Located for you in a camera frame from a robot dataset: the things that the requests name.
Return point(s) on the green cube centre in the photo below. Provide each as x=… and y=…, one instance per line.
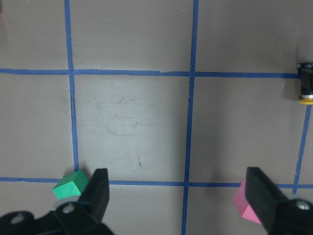
x=71, y=185

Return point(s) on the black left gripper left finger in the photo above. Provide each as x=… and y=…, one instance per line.
x=95, y=197

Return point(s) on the pink cube tilted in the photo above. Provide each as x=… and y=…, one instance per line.
x=243, y=205

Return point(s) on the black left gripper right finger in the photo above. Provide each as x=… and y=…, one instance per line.
x=263, y=196

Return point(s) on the yellow push button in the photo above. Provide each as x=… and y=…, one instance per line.
x=305, y=74

